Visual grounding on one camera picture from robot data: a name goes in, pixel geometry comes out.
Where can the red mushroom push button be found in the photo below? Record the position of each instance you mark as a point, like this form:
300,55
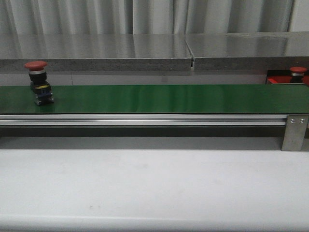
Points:
297,74
40,87

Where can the steel conveyor support bracket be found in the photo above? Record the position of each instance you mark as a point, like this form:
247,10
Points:
296,126

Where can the left grey stone slab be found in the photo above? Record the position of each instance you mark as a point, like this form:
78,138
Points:
96,53

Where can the green conveyor belt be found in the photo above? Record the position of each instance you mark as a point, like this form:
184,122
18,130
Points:
158,99

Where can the red plastic tray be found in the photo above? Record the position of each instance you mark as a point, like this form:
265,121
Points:
285,80

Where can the grey pleated curtain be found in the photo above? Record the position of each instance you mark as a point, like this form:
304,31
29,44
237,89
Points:
143,16

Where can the aluminium conveyor side rail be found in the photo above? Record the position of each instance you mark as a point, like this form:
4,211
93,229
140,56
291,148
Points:
143,120

